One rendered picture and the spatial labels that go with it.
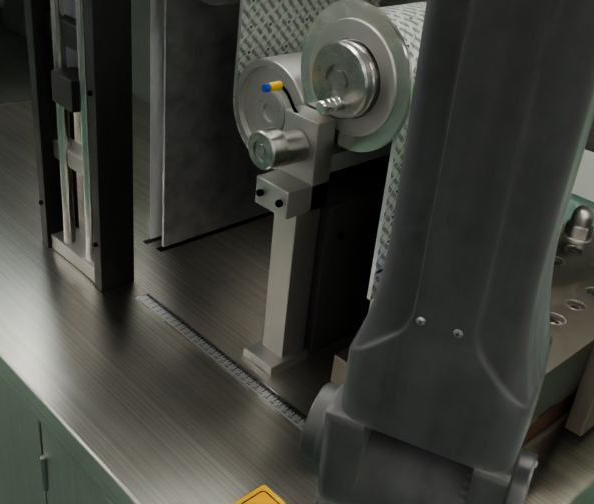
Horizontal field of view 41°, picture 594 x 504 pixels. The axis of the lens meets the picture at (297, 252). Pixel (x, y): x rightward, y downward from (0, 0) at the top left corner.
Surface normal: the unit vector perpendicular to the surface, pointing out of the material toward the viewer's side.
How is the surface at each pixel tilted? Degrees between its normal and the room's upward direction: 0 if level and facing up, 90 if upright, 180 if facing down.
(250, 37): 92
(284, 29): 92
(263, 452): 0
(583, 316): 0
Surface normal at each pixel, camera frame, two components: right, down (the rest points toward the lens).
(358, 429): -0.43, 0.47
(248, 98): -0.72, 0.28
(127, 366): 0.09, -0.87
